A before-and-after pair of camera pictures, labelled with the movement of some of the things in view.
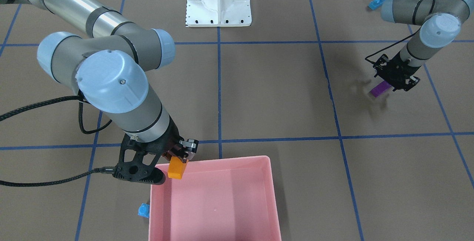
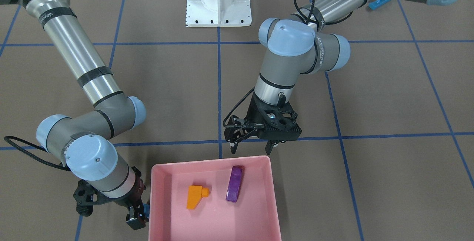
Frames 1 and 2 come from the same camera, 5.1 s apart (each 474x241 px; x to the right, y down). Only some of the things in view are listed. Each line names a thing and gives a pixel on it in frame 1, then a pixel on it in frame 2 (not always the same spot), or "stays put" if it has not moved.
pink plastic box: (226, 200) stays put
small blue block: (143, 210) stays put
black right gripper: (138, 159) to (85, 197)
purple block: (380, 88) to (236, 178)
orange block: (176, 167) to (195, 194)
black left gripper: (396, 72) to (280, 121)
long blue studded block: (372, 4) stays put
